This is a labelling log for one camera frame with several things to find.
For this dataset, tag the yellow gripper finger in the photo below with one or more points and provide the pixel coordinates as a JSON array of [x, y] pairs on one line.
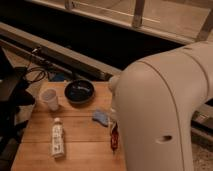
[[112, 120]]

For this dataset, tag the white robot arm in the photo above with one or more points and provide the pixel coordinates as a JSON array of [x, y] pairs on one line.
[[154, 99]]

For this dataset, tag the blue cloth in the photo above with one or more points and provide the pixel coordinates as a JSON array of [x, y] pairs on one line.
[[101, 117]]

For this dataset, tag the dark blue bowl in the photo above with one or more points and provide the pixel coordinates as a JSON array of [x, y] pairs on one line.
[[79, 91]]

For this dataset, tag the white plastic bottle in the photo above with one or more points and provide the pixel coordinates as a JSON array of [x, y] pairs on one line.
[[57, 147]]

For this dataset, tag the clear plastic cup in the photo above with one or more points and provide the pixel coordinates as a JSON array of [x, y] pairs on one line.
[[50, 98]]

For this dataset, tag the black equipment at left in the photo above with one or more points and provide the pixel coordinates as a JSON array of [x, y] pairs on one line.
[[13, 95]]

